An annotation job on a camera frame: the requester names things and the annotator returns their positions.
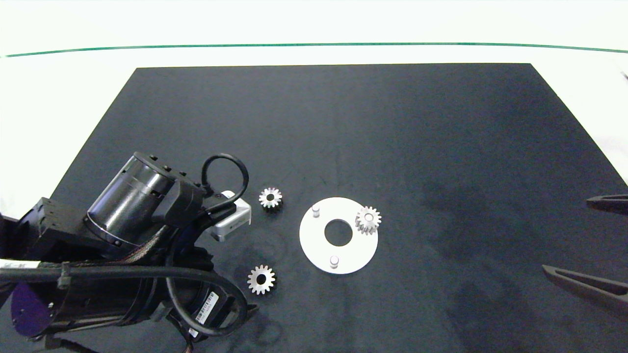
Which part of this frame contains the small steel planetary gear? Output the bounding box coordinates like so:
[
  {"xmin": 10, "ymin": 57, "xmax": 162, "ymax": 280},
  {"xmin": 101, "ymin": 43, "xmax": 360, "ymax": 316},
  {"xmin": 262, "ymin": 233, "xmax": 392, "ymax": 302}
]
[
  {"xmin": 259, "ymin": 187, "xmax": 284, "ymax": 212},
  {"xmin": 355, "ymin": 206, "xmax": 382, "ymax": 236},
  {"xmin": 247, "ymin": 265, "xmax": 277, "ymax": 296}
]

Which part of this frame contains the round white plate with pins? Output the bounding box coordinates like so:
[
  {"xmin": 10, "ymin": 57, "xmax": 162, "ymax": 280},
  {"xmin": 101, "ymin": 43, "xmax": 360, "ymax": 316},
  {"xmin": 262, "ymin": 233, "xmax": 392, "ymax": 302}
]
[{"xmin": 299, "ymin": 197, "xmax": 379, "ymax": 275}]

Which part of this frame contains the dark rectangular work mat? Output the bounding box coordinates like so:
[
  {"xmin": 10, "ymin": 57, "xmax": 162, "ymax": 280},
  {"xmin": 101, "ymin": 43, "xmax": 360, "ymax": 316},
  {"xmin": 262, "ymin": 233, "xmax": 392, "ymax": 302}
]
[{"xmin": 0, "ymin": 63, "xmax": 628, "ymax": 353}]

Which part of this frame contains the silver boxy wrist camera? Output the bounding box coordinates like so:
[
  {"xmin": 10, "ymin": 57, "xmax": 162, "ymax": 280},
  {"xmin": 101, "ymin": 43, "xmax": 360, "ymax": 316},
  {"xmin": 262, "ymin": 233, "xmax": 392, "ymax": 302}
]
[{"xmin": 211, "ymin": 190, "xmax": 252, "ymax": 243}]

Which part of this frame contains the braided sleeve cable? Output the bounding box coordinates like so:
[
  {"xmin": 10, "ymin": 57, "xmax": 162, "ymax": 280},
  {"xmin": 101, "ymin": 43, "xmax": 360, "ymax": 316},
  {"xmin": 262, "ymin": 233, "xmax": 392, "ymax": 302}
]
[{"xmin": 117, "ymin": 227, "xmax": 166, "ymax": 264}]

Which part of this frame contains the thin cable with white tag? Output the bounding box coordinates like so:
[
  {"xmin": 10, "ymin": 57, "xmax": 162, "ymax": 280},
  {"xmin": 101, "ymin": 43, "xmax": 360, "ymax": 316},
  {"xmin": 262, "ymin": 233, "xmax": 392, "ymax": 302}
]
[{"xmin": 167, "ymin": 314, "xmax": 204, "ymax": 353}]

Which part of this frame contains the thick black cable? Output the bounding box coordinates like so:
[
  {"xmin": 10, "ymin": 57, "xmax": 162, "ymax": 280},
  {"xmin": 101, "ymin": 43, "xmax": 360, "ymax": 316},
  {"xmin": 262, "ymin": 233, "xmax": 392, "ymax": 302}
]
[{"xmin": 0, "ymin": 264, "xmax": 248, "ymax": 339}]

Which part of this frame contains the thin black cable loop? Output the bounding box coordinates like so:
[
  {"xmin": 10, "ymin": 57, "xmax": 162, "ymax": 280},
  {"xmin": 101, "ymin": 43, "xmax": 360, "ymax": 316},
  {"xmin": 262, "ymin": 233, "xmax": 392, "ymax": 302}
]
[{"xmin": 201, "ymin": 153, "xmax": 249, "ymax": 209}]

